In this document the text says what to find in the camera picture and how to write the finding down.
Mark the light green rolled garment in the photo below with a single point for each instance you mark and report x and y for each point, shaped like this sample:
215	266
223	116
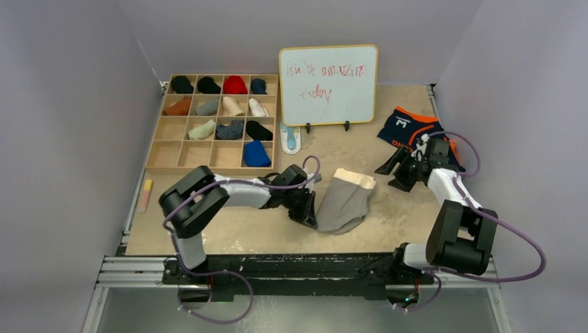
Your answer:
203	131

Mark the white rolled garment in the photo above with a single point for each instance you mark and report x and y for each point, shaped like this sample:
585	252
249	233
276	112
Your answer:
257	110

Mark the grey underwear cream waistband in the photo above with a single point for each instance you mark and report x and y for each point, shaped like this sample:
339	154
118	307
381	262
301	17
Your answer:
345	203

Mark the blue rolled garment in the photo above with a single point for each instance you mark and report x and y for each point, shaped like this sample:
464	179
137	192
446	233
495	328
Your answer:
255	155

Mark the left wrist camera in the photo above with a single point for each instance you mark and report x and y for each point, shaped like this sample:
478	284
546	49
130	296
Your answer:
312	179

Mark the navy striped rolled garment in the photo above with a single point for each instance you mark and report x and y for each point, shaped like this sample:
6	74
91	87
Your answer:
232	131

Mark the navy rolled garment top row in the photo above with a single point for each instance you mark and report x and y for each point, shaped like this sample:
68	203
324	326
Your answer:
258	86

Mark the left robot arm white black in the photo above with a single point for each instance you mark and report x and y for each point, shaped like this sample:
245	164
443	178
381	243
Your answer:
191	203

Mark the rust orange rolled garment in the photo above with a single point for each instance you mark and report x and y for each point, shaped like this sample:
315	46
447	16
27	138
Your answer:
181	108

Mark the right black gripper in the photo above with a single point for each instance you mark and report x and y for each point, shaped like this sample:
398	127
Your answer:
401	156

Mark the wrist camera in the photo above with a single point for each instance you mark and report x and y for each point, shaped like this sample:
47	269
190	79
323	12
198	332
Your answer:
419	153
312	179

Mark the wooden compartment organizer tray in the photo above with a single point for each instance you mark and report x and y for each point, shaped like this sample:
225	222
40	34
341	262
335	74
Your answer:
227	122

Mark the black rolled garment far left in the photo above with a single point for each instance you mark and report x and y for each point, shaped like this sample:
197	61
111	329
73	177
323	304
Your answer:
181	85

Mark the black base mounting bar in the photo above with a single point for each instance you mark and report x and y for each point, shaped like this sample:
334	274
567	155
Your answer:
373	276

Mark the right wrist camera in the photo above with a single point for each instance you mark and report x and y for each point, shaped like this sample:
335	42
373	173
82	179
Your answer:
419	153

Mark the black rolled garment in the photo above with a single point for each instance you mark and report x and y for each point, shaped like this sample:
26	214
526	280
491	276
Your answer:
207	85
181	85

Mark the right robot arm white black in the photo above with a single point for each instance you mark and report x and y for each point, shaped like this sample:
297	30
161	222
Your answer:
462	236

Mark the aluminium frame rail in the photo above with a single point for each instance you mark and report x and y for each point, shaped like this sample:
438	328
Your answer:
147	272

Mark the yellow pink marker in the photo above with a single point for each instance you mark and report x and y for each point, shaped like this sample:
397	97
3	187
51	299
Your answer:
145	196

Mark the red rolled garment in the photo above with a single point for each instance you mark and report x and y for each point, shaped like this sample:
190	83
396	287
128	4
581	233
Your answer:
234	85

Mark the white blue whiteboard eraser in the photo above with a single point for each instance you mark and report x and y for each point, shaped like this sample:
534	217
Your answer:
290	138

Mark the grey rolled garment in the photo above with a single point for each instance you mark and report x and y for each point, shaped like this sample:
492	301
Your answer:
207	108

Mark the navy orange boxer briefs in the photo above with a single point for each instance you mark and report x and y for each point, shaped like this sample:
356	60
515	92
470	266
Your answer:
403	128

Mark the whiteboard with red writing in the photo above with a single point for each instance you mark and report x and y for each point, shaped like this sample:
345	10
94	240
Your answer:
328	85

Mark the beige rolled garment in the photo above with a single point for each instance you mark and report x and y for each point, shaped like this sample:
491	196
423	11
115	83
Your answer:
231	107

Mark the black rolled garment third row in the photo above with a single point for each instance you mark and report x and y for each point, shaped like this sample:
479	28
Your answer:
258	132

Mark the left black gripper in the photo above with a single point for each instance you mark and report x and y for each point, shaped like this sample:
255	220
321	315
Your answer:
306	214

